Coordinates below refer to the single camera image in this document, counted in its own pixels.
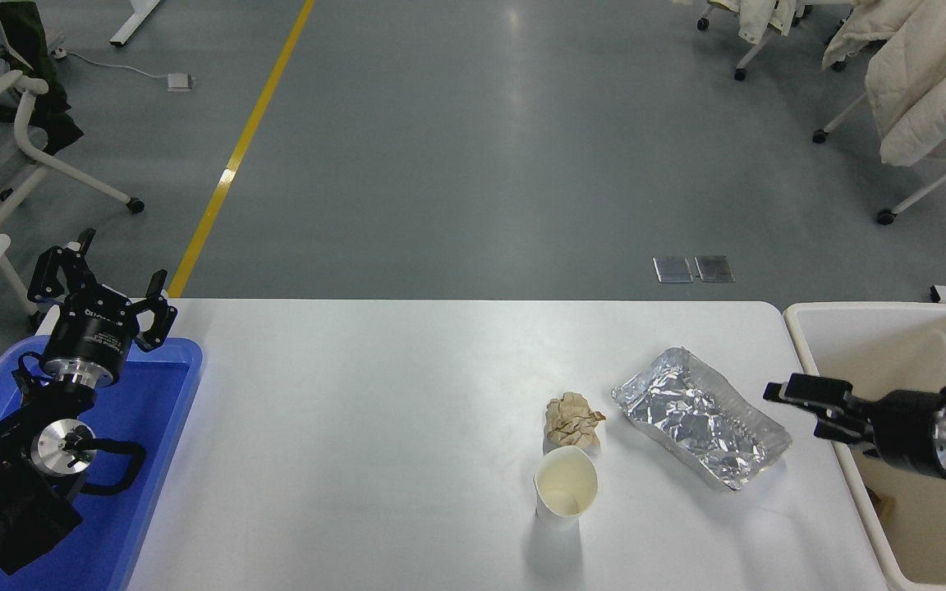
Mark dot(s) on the crinkled foil tray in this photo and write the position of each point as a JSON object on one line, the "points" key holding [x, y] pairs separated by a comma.
{"points": [[695, 414]]}

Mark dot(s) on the blue plastic tray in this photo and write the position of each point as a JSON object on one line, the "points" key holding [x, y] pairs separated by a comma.
{"points": [[153, 427]]}

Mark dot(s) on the white-framed rolling chair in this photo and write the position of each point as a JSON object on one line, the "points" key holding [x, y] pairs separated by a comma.
{"points": [[887, 217], [740, 75]]}

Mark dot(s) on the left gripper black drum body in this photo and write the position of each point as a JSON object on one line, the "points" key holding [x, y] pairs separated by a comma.
{"points": [[95, 332]]}

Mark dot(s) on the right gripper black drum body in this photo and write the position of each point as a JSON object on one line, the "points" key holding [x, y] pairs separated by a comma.
{"points": [[908, 431]]}

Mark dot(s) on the crumpled tan paper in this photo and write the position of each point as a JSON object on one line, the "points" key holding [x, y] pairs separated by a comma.
{"points": [[573, 420]]}

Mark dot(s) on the white paper cup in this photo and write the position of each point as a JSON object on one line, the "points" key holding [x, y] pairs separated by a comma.
{"points": [[566, 484]]}

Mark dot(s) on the white power adapter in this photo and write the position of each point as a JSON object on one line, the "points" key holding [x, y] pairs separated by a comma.
{"points": [[179, 80]]}

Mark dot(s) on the silver floor plate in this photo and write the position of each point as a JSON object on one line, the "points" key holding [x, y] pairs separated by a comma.
{"points": [[673, 270], [714, 268]]}

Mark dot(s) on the large pale plastic bin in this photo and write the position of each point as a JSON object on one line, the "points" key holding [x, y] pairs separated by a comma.
{"points": [[892, 353]]}

